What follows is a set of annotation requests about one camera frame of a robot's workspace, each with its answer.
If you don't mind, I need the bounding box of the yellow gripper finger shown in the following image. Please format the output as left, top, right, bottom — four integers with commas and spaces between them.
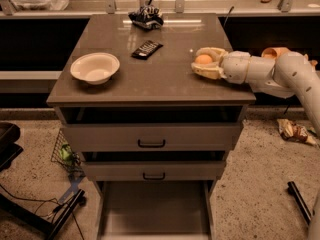
196, 47, 228, 63
191, 63, 224, 80

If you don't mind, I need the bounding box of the yellow crumpled cloth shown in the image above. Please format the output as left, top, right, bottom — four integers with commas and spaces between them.
261, 47, 319, 68

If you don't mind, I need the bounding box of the black cable on floor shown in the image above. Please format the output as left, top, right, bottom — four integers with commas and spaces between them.
0, 183, 86, 240

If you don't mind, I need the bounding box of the bottom grey open drawer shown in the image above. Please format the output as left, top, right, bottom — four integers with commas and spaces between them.
97, 181, 215, 240

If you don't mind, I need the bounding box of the grey drawer cabinet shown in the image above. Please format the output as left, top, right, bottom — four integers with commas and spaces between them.
46, 13, 257, 240

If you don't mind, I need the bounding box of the black white snack bag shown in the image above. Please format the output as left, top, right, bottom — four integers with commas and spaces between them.
128, 5, 164, 30

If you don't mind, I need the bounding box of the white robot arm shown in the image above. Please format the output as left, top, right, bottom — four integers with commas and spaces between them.
191, 48, 320, 240

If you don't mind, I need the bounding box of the white bowl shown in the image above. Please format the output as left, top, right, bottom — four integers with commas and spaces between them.
70, 52, 120, 85

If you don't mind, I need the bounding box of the brown snack bag on floor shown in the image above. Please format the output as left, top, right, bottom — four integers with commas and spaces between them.
277, 119, 317, 146

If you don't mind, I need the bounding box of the top grey drawer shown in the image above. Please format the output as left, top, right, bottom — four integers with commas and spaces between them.
62, 123, 242, 152

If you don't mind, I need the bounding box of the blue tape on floor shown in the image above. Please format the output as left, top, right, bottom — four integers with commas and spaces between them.
58, 174, 84, 204

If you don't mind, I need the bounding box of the wire basket with green item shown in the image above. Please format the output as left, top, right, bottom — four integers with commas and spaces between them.
51, 131, 83, 173

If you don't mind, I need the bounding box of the black stand base left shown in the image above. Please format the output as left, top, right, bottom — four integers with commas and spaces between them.
0, 122, 86, 240

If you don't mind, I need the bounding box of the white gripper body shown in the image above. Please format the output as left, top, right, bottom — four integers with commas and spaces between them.
221, 51, 251, 84

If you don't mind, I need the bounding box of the orange fruit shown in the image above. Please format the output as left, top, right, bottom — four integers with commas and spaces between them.
195, 54, 213, 64

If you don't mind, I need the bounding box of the black candy bar wrapper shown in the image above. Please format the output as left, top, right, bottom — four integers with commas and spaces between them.
131, 40, 162, 60

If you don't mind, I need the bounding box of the middle grey drawer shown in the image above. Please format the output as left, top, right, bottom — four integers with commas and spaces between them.
82, 161, 226, 181

